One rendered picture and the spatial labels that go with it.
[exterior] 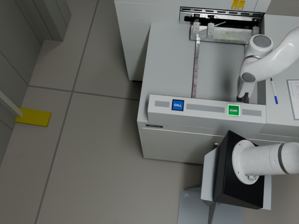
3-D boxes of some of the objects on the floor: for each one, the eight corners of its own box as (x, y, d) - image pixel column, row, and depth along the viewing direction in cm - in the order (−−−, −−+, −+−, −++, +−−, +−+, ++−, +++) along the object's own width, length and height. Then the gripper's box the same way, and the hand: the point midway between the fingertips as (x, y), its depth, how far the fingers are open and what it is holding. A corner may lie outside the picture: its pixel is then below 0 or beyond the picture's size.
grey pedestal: (240, 255, 213) (284, 260, 137) (174, 244, 217) (182, 242, 141) (244, 179, 232) (284, 147, 156) (183, 170, 236) (194, 134, 160)
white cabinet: (153, 86, 264) (150, 23, 188) (272, 98, 256) (319, 36, 181) (143, 162, 239) (135, 124, 164) (274, 177, 232) (330, 144, 157)
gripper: (262, 87, 117) (249, 115, 132) (259, 58, 125) (248, 87, 141) (241, 85, 118) (231, 113, 133) (240, 56, 126) (230, 86, 141)
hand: (240, 97), depth 135 cm, fingers closed
